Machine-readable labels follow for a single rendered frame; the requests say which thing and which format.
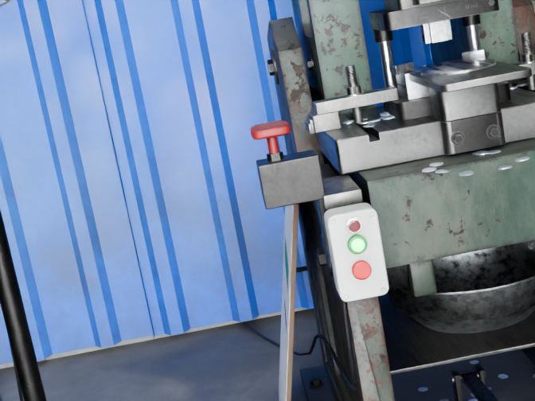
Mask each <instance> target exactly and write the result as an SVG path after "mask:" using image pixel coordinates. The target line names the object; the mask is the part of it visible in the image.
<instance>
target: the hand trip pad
mask: <svg viewBox="0 0 535 401"><path fill-rule="evenodd" d="M250 130H251V135H252V138H253V139H255V140H259V139H265V138H266V139H267V145H268V149H269V154H276V153H278V152H279V145H278V141H277V136H281V135H285V134H289V133H290V132H291V127H290V124H289V123H288V122H287V121H284V120H277V121H273V122H269V123H261V124H256V125H255V126H253V127H251V129H250Z"/></svg>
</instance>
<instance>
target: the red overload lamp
mask: <svg viewBox="0 0 535 401"><path fill-rule="evenodd" d="M361 227H362V223H361V221H360V220H359V219H358V218H357V217H351V218H349V219H348V220H347V221H346V229H347V231H348V232H351V233H357V232H359V231H360V230H361Z"/></svg>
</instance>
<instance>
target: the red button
mask: <svg viewBox="0 0 535 401"><path fill-rule="evenodd" d="M371 271H372V269H371V266H370V265H369V263H367V262H366V261H365V260H358V261H357V262H355V263H354V265H353V266H352V272H353V275H354V277H355V278H357V279H360V280H364V279H367V278H368V277H369V276H370V275H371Z"/></svg>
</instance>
